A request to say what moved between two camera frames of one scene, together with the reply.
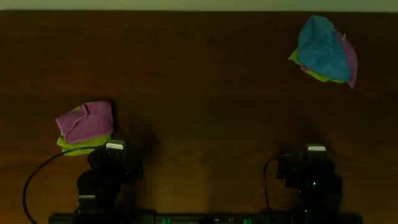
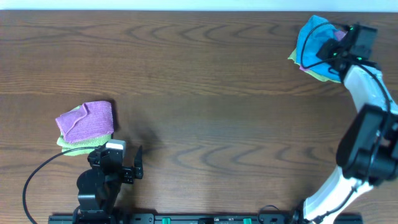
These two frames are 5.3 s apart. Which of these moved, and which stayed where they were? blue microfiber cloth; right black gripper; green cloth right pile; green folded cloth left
Moved: right black gripper
Stayed: blue microfiber cloth; green folded cloth left; green cloth right pile
